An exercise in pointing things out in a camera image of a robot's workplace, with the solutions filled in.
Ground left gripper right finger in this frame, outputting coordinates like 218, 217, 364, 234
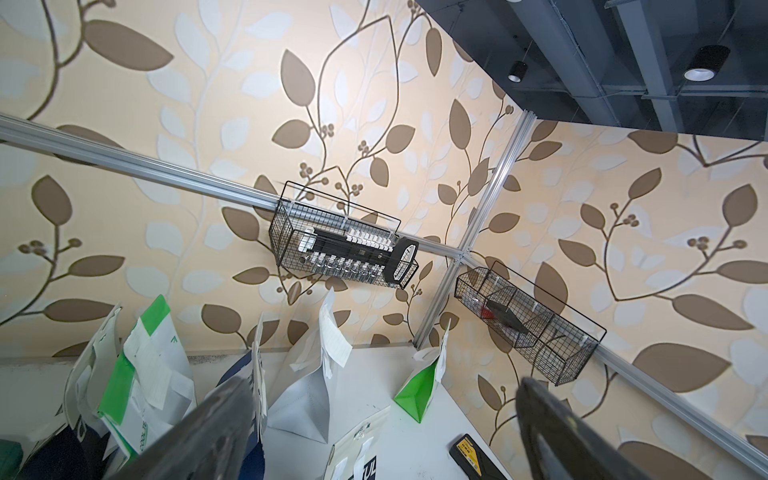
516, 377, 648, 479

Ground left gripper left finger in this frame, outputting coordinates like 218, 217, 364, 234
112, 378, 252, 480

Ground green white cool tea bag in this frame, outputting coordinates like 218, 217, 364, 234
97, 295, 197, 460

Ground blue takeaway bag white handles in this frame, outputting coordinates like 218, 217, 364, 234
215, 325, 267, 480

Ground white bag back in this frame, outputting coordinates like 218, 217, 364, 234
267, 321, 344, 443

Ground small dark navy bag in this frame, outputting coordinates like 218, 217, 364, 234
17, 304, 124, 480

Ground receipt paper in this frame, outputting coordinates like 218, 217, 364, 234
318, 289, 352, 368

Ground black yellow-labelled device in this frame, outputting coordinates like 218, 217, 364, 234
449, 434, 507, 480

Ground object in right basket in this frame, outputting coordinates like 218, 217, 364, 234
480, 300, 530, 338

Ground black socket set holder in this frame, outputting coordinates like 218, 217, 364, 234
294, 227, 419, 288

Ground right wire basket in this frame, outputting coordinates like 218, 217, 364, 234
454, 260, 607, 386

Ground wire basket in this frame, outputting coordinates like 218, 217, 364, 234
454, 260, 607, 386
269, 181, 419, 289

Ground back wire basket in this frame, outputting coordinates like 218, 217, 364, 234
269, 181, 419, 289

